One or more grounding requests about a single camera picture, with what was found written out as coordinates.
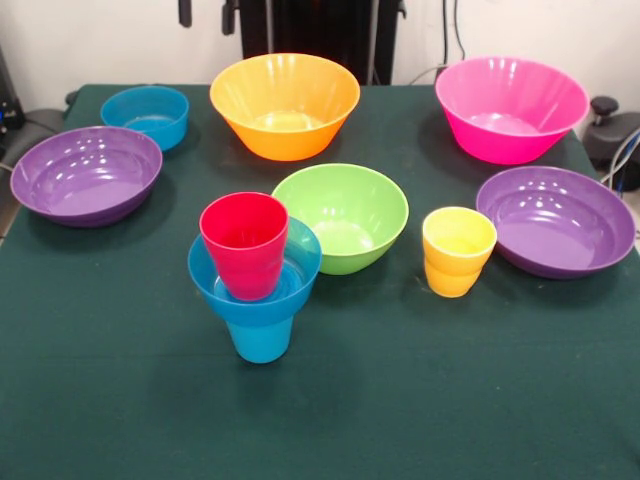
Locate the pink plastic bowl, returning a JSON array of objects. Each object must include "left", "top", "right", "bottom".
[{"left": 434, "top": 56, "right": 591, "bottom": 166}]

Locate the black hanging cable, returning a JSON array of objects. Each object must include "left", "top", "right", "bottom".
[{"left": 442, "top": 0, "right": 467, "bottom": 69}]

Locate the orange plastic bowl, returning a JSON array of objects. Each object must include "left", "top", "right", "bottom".
[{"left": 209, "top": 52, "right": 361, "bottom": 162}]

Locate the black equipment box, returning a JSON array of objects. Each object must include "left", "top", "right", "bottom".
[{"left": 0, "top": 44, "right": 26, "bottom": 156}]

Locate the black clamp with knob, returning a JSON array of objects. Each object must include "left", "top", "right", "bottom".
[{"left": 582, "top": 95, "right": 640, "bottom": 169}]

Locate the dark green tablecloth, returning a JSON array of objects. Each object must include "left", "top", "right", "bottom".
[{"left": 0, "top": 82, "right": 640, "bottom": 480}]

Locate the grey rounded base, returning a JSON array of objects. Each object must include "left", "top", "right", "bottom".
[{"left": 19, "top": 107, "right": 69, "bottom": 146}]

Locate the yellow plastic cup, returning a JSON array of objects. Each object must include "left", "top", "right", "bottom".
[{"left": 422, "top": 206, "right": 499, "bottom": 299}]

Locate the bundle of light cables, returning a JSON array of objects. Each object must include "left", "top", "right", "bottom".
[{"left": 599, "top": 127, "right": 640, "bottom": 194}]

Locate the small blue plastic bowl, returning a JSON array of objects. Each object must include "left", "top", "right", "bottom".
[
  {"left": 99, "top": 84, "right": 190, "bottom": 152},
  {"left": 187, "top": 215, "right": 322, "bottom": 326}
]

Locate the green plastic bowl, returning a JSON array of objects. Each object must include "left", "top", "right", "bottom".
[{"left": 271, "top": 163, "right": 410, "bottom": 276}]

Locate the blue plastic cup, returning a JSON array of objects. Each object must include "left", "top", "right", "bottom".
[{"left": 225, "top": 314, "right": 294, "bottom": 364}]

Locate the red plastic cup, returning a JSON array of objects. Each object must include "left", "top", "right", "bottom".
[{"left": 198, "top": 192, "right": 290, "bottom": 302}]

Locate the purple plastic bowl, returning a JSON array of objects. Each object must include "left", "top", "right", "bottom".
[
  {"left": 9, "top": 125, "right": 164, "bottom": 229},
  {"left": 475, "top": 165, "right": 637, "bottom": 280}
]

